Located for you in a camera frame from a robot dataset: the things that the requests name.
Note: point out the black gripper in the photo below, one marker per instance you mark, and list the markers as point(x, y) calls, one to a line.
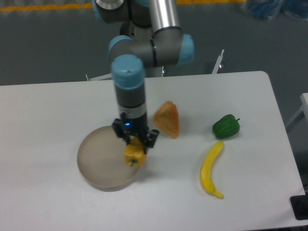
point(136, 127)

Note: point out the yellow bell pepper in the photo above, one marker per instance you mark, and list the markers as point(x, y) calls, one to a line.
point(134, 154)

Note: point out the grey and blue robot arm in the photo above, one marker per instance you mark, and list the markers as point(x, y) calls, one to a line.
point(129, 58)

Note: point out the beige round plate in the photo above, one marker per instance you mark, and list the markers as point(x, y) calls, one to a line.
point(100, 160)

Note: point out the green bell pepper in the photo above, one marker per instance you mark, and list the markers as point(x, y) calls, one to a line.
point(226, 127)

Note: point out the yellow banana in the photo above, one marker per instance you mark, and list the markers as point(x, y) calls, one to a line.
point(205, 171)

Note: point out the white furniture edge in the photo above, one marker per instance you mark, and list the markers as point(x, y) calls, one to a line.
point(299, 114)

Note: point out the black device at table edge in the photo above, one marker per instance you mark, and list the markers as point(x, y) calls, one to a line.
point(300, 206)

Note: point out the blue plastic bag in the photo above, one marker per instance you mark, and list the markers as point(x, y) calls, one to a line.
point(269, 9)

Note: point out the white frame strut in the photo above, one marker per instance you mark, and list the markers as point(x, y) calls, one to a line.
point(218, 64)

